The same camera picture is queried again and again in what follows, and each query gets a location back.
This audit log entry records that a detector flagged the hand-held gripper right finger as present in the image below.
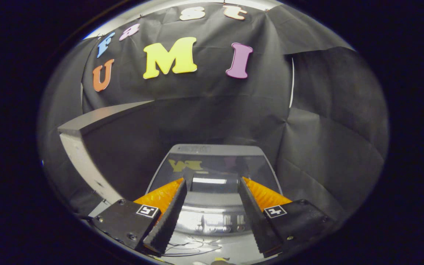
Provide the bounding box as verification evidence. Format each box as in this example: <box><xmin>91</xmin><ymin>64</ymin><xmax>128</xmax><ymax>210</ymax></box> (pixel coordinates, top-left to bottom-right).
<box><xmin>238</xmin><ymin>177</ymin><xmax>334</xmax><ymax>258</ymax></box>

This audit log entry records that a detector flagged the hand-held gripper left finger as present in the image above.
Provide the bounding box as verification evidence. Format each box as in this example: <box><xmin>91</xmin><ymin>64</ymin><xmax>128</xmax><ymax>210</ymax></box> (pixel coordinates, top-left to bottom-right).
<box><xmin>91</xmin><ymin>178</ymin><xmax>187</xmax><ymax>256</ymax></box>

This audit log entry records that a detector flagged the grey washing machine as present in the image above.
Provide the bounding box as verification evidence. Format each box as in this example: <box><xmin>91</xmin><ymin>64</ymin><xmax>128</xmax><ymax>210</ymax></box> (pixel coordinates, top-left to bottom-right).
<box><xmin>145</xmin><ymin>144</ymin><xmax>284</xmax><ymax>236</ymax></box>

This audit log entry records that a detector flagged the dark washing machine lid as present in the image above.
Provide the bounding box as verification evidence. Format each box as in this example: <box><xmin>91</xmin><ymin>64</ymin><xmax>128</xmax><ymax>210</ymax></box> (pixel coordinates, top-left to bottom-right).
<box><xmin>146</xmin><ymin>144</ymin><xmax>283</xmax><ymax>212</ymax></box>

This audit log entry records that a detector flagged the beige cabinet with dark top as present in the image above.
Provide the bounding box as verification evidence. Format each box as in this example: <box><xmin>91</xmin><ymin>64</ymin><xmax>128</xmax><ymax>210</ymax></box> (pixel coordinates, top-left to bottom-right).
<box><xmin>57</xmin><ymin>100</ymin><xmax>168</xmax><ymax>218</ymax></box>

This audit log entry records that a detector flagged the thin black floor cable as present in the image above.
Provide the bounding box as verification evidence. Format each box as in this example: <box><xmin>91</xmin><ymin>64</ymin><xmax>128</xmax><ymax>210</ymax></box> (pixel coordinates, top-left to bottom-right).
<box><xmin>160</xmin><ymin>237</ymin><xmax>222</xmax><ymax>258</ymax></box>

